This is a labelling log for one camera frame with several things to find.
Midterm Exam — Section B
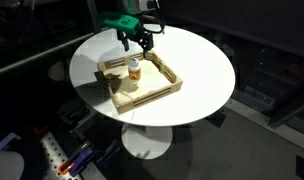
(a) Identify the orange label pill bottle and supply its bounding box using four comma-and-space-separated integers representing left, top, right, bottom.
127, 61, 142, 82

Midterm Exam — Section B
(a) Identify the dark metal frame post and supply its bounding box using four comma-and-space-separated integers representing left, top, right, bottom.
86, 0, 102, 34

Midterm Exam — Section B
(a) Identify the orange and blue bar clamp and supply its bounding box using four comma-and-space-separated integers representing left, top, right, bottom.
33, 113, 65, 136
57, 139, 95, 177

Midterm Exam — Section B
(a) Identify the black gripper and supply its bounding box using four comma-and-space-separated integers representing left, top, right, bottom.
116, 26, 155, 60

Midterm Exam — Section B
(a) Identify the white round table pedestal base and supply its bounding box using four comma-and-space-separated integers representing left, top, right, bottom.
121, 122, 174, 160

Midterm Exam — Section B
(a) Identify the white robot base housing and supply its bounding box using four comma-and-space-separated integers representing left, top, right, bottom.
0, 151, 25, 180

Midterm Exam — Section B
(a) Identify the dark blue bar clamp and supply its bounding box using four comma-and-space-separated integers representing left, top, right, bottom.
95, 138, 122, 165

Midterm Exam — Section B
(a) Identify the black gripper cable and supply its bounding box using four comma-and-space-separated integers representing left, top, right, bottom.
141, 0, 167, 36

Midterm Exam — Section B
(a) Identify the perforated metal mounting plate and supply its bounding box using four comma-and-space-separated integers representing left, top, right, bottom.
40, 130, 84, 180

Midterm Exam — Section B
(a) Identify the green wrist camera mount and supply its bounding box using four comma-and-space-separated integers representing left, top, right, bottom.
97, 11, 144, 36

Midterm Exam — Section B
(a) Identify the light wooden slatted tray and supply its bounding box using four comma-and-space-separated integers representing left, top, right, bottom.
97, 50, 184, 115

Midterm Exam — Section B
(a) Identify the purple clamp handle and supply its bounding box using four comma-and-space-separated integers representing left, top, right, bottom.
0, 132, 22, 152

